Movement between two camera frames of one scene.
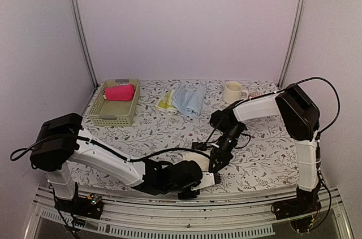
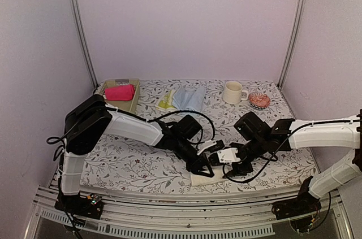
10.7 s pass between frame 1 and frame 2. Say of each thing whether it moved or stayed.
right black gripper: moved
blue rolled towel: stayed
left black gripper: moved
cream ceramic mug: stayed
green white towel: stayed
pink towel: stayed
